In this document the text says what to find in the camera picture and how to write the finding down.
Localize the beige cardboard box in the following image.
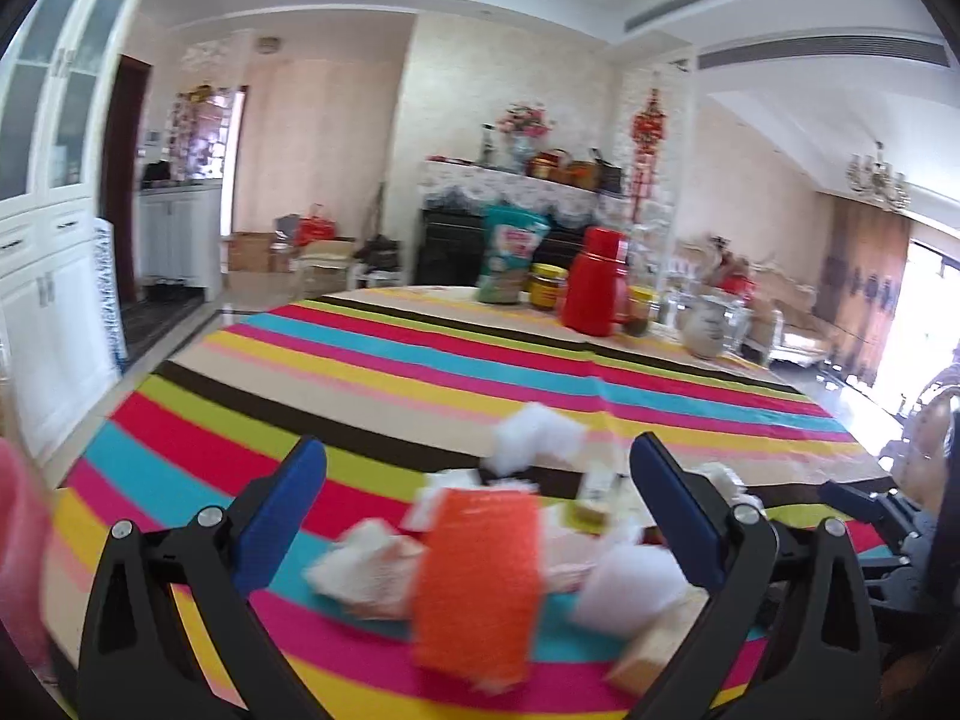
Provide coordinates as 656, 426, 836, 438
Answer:
605, 587, 709, 695

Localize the large white foam block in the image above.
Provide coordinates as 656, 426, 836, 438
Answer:
569, 544, 688, 640

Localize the printed paper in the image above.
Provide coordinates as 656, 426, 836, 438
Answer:
304, 518, 427, 621

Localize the orange foam net front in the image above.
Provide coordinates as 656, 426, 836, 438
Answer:
412, 488, 544, 692

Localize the pink lined trash bin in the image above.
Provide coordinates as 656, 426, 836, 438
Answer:
0, 439, 50, 671

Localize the tufted beige chair right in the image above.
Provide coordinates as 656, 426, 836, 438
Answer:
892, 362, 958, 515

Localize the brown curtain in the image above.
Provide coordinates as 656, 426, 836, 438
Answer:
814, 199, 911, 387

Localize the white ceramic pitcher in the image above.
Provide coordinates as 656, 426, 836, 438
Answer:
680, 293, 742, 359

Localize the cream ornate sofa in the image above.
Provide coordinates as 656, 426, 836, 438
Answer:
669, 236, 832, 367

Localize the yellow-lid jar right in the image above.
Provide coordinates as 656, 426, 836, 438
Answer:
623, 284, 659, 337

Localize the yellow-lid jar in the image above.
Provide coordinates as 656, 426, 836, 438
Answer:
623, 284, 659, 337
527, 263, 568, 312

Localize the chandelier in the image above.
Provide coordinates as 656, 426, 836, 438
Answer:
846, 142, 910, 211

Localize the red thermos jug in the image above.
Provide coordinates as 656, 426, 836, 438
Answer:
560, 226, 628, 338

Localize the striped colourful tablecloth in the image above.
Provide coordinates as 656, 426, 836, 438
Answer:
43, 288, 890, 718

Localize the yellow-lid jar left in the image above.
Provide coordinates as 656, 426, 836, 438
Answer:
527, 263, 568, 312

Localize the black handbag on piano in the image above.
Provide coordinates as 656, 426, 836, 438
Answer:
590, 148, 623, 195

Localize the cardboard box on floor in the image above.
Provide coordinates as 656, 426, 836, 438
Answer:
226, 232, 277, 273

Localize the red chinese knot ornament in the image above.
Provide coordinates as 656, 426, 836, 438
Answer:
630, 86, 665, 223

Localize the cream side chair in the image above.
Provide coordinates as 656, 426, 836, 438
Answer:
288, 182, 389, 301

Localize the teal snack bag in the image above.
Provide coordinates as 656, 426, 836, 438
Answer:
477, 205, 550, 304

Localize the white low shoe cabinet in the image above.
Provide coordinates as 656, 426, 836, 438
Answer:
137, 181, 223, 302

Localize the wicker basket on piano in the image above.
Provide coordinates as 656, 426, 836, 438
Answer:
526, 148, 571, 184

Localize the red gift bag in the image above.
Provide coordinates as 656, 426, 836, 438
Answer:
295, 203, 337, 249

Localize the flower vase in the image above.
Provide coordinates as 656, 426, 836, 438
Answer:
496, 103, 553, 174

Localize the black piano with lace cover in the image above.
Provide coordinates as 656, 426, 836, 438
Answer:
413, 158, 631, 286

